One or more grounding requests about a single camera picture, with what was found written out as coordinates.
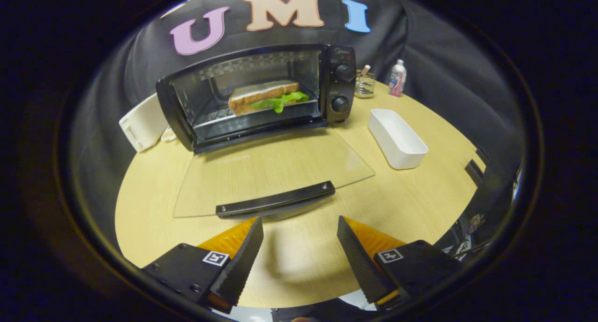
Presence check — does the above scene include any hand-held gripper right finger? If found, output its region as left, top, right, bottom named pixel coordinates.
left=336, top=215, right=463, bottom=311

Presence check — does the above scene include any white rectangular container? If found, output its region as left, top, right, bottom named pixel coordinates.
left=368, top=109, right=428, bottom=170

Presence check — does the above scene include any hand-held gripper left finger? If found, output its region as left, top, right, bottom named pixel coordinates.
left=142, top=217, right=264, bottom=313

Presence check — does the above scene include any clear glass jar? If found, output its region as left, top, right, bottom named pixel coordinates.
left=355, top=65, right=377, bottom=99

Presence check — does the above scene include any bread and lettuce sandwich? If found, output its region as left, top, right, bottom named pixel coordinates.
left=228, top=80, right=310, bottom=117

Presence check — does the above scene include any white bread toaster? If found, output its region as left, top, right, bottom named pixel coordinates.
left=119, top=93, right=170, bottom=153

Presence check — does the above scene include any small bottle with pink label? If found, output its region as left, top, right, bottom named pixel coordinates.
left=389, top=59, right=407, bottom=97

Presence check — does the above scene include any black toaster oven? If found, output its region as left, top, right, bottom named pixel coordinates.
left=156, top=44, right=376, bottom=219

